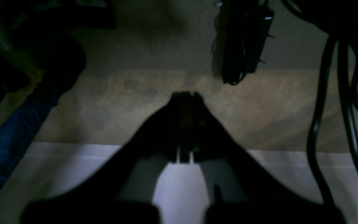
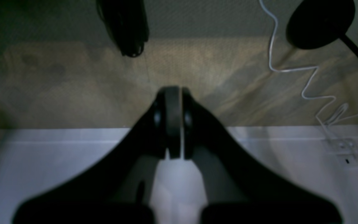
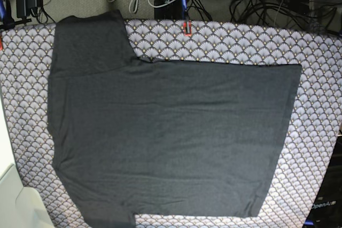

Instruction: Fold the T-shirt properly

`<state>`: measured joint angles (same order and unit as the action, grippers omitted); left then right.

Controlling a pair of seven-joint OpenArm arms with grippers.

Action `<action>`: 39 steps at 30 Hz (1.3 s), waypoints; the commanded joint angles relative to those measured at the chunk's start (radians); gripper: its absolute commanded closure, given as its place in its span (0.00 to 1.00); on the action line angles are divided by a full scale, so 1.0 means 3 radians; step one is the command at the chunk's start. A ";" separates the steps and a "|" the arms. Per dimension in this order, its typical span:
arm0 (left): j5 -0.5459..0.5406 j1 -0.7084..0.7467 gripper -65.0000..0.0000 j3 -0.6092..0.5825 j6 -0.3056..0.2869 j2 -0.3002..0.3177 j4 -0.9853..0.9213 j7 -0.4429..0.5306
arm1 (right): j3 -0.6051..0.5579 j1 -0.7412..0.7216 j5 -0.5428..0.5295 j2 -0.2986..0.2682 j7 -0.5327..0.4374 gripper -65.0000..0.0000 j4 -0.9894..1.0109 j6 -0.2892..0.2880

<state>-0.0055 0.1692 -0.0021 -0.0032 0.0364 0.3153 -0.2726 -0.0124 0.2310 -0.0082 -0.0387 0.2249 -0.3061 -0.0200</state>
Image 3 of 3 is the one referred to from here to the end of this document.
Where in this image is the dark grey T-shirt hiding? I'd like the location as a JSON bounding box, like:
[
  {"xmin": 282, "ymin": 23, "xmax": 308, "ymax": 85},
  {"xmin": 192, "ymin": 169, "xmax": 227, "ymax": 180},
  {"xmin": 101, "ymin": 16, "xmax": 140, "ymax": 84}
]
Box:
[{"xmin": 48, "ymin": 11, "xmax": 301, "ymax": 227}]

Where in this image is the fan-patterned table cloth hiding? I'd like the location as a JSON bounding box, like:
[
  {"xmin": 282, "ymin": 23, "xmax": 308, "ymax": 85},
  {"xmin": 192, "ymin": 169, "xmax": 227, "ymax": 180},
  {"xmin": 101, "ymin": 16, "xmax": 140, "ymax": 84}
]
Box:
[{"xmin": 1, "ymin": 20, "xmax": 341, "ymax": 227}]

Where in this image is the black OpenArm box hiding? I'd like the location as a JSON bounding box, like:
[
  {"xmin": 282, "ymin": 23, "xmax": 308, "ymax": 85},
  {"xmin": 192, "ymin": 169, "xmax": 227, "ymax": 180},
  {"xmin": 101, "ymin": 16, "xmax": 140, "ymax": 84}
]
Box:
[{"xmin": 303, "ymin": 134, "xmax": 341, "ymax": 227}]

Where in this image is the white plastic bin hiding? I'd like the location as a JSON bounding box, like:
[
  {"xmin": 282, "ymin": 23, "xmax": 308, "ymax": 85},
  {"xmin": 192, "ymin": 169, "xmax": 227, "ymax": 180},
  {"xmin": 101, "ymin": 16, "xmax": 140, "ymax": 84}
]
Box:
[{"xmin": 1, "ymin": 104, "xmax": 54, "ymax": 227}]

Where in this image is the red and black clamp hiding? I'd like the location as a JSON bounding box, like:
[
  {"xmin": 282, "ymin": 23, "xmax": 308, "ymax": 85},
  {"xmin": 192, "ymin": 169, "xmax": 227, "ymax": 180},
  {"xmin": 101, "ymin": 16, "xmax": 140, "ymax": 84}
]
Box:
[{"xmin": 183, "ymin": 11, "xmax": 192, "ymax": 36}]

